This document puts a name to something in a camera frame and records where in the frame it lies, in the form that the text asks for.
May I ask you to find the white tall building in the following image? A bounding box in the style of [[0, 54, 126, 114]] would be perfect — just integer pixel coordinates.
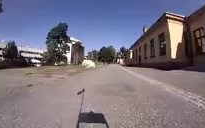
[[65, 36, 86, 66]]

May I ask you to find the pale cobble strip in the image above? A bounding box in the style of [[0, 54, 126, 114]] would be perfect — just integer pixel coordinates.
[[119, 65, 205, 113]]

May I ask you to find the pale bush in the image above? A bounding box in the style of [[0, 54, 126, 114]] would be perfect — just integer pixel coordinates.
[[81, 59, 97, 70]]

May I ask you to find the yellow long building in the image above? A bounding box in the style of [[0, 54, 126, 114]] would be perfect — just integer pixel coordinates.
[[125, 0, 205, 70]]

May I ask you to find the distant group of trees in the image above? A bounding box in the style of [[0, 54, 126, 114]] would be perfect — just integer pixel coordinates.
[[86, 45, 129, 64]]

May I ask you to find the small dark tree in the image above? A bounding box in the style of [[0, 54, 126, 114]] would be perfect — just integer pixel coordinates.
[[3, 40, 20, 64]]

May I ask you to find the tall dark green tree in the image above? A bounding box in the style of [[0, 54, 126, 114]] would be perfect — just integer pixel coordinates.
[[43, 22, 72, 66]]

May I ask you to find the grey asphalt road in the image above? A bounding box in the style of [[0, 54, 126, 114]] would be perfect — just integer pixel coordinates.
[[0, 63, 205, 128]]

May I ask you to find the grey multi-storey building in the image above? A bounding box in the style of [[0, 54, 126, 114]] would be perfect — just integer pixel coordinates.
[[0, 41, 46, 67]]

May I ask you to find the dry grass patch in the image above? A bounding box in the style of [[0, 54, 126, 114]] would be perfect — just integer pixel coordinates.
[[21, 64, 104, 80]]

